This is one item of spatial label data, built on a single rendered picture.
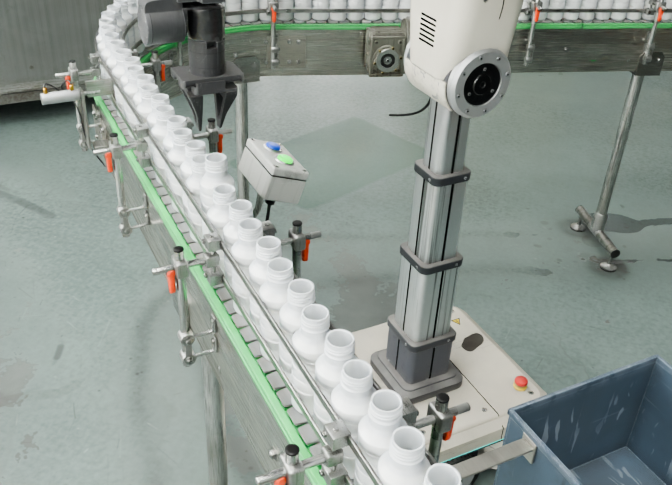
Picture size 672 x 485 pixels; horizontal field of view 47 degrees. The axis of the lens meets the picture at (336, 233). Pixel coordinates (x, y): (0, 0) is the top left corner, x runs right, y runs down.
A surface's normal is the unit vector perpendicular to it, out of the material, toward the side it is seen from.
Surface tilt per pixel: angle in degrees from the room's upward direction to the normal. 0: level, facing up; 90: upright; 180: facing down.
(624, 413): 90
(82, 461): 0
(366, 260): 0
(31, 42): 90
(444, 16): 90
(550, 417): 90
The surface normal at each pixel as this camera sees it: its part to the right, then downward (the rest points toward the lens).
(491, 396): 0.04, -0.84
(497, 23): 0.43, 0.65
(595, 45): 0.14, 0.56
